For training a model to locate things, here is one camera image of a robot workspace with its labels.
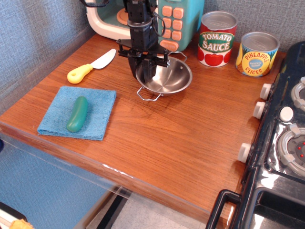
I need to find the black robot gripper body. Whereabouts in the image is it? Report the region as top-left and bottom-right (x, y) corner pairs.
(116, 20), (169, 67)

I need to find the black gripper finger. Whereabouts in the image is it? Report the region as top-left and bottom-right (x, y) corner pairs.
(142, 59), (157, 83)
(127, 54), (142, 79)

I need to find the small steel two-handled pot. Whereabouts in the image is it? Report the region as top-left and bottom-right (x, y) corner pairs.
(136, 51), (193, 102)

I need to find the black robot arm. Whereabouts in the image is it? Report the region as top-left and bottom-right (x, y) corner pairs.
(117, 0), (169, 82)

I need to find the white stove knob bottom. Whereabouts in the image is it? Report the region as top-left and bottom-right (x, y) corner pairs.
(237, 143), (252, 163)

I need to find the white stove knob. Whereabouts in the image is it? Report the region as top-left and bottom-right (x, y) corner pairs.
(237, 143), (252, 163)
(260, 83), (272, 100)
(253, 102), (265, 119)

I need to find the teal toy microwave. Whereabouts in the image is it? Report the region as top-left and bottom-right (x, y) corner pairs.
(86, 0), (204, 52)

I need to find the blue folded cloth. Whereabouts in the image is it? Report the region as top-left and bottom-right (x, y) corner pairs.
(37, 86), (116, 141)

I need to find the green toy cucumber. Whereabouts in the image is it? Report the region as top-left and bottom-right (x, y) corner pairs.
(66, 96), (88, 132)

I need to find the tomato sauce can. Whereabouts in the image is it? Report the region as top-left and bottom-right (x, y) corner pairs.
(197, 11), (238, 67)

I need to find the pineapple slices can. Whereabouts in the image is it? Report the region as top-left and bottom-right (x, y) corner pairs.
(235, 31), (280, 77)

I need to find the white stove knob middle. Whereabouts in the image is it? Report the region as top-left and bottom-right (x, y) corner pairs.
(253, 102), (265, 119)

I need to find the white stove knob top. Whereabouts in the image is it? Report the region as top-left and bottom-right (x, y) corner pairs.
(260, 83), (272, 100)

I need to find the black toy stove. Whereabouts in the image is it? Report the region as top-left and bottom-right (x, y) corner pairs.
(206, 42), (305, 229)

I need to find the orange object bottom left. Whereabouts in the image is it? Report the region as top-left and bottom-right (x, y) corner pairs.
(9, 219), (34, 229)

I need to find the yellow-handled toy knife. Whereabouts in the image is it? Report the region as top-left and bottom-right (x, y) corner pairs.
(67, 49), (116, 84)

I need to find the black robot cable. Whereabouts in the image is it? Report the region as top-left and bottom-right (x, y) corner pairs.
(79, 0), (112, 8)

